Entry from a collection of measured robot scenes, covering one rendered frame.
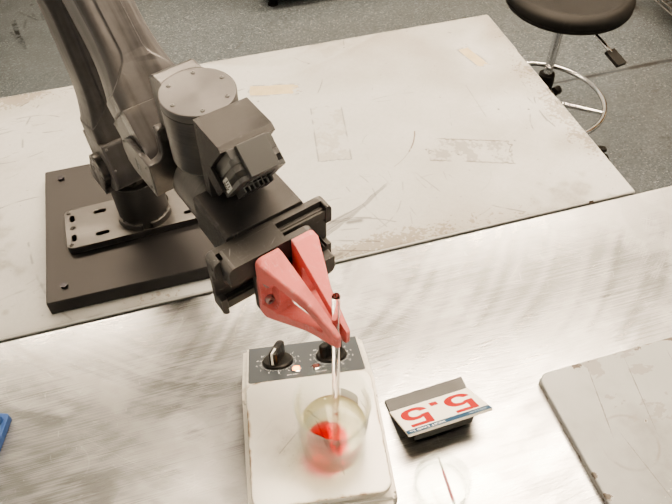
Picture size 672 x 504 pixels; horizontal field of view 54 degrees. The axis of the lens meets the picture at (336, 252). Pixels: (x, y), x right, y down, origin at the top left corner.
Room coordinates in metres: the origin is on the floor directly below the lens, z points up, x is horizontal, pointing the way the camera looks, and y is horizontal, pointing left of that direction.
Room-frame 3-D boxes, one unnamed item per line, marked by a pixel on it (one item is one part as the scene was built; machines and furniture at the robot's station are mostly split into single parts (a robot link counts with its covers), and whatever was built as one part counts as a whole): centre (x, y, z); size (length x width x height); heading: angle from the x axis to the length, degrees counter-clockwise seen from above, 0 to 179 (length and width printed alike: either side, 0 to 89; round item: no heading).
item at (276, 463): (0.26, 0.02, 0.98); 0.12 x 0.12 x 0.01; 7
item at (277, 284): (0.29, 0.01, 1.15); 0.09 x 0.07 x 0.07; 35
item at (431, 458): (0.24, -0.10, 0.91); 0.06 x 0.06 x 0.02
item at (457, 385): (0.32, -0.10, 0.92); 0.09 x 0.06 x 0.04; 108
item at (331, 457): (0.24, 0.00, 1.03); 0.07 x 0.06 x 0.08; 13
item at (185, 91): (0.43, 0.12, 1.20); 0.12 x 0.09 x 0.12; 37
